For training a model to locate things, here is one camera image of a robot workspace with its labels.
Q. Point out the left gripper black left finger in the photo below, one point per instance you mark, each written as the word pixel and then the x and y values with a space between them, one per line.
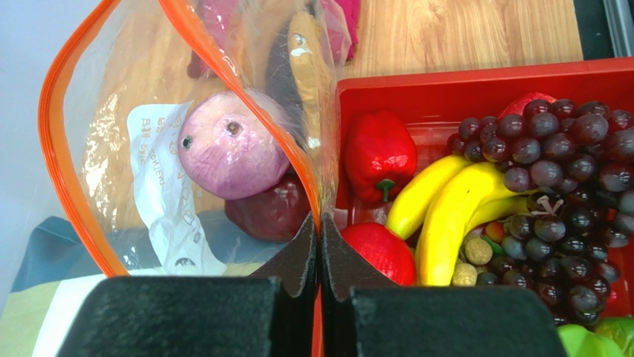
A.
pixel 268 313

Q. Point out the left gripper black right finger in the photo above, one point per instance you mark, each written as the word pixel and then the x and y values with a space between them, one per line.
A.
pixel 366 314

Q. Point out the dark red apple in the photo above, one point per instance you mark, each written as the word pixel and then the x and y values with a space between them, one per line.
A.
pixel 274 215

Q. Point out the purple onion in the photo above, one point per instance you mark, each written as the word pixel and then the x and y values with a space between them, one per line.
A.
pixel 227 151

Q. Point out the clear zip bag orange zipper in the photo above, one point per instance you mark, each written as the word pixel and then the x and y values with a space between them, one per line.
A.
pixel 110 112

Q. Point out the papaya half slice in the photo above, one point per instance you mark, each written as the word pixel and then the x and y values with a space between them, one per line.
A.
pixel 301 81

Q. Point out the yellow banana pair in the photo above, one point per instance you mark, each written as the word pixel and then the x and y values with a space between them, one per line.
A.
pixel 442 200

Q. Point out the red bell pepper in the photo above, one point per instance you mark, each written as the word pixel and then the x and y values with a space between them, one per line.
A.
pixel 380 157

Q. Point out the blue beige checked pillow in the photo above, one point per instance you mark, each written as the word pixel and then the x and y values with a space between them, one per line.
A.
pixel 57 273

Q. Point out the green starfruit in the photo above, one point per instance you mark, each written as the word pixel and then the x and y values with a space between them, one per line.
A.
pixel 611 337

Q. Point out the dark purple grape bunch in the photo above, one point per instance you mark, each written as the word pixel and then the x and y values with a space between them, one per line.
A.
pixel 569 171

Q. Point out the magenta folded cloth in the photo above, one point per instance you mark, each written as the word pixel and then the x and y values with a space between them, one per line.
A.
pixel 341 19

